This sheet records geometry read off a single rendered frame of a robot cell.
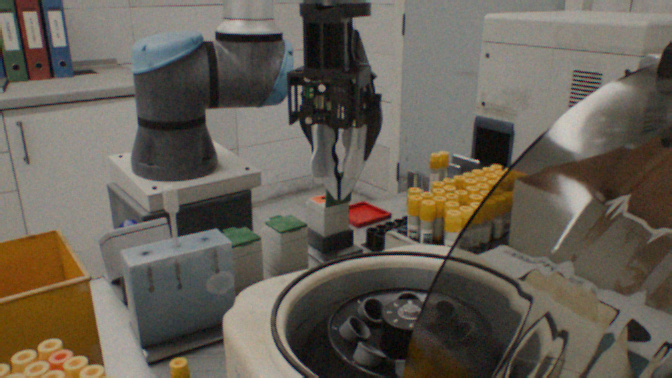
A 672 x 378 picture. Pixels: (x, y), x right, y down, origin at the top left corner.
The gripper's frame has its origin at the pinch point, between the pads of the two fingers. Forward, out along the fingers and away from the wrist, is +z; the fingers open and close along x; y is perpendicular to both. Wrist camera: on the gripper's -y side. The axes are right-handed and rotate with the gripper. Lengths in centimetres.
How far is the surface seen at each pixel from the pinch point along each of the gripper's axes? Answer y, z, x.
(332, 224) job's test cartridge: -6.2, 7.7, -2.8
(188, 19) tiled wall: -207, -6, -131
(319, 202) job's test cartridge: -6.7, 4.9, -4.6
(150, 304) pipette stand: 18.1, 6.9, -14.3
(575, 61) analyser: -31.5, -10.9, 27.7
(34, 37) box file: -128, -4, -155
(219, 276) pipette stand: 13.0, 5.9, -9.5
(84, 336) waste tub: 22.7, 8.2, -18.5
